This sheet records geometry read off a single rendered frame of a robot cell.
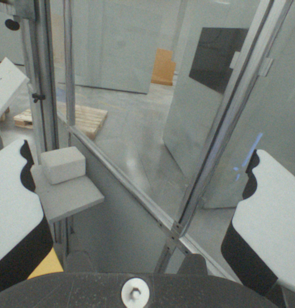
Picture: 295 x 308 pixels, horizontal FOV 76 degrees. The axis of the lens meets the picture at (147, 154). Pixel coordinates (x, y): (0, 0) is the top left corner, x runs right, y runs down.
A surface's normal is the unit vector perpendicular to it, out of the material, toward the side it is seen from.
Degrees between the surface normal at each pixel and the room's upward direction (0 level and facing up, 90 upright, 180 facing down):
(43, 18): 90
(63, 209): 0
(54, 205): 0
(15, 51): 90
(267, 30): 90
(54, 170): 90
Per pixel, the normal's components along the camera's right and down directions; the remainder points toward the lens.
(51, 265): 0.18, -0.84
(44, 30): 0.95, 0.28
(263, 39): -0.74, 0.22
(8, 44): 0.23, 0.55
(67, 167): 0.65, 0.50
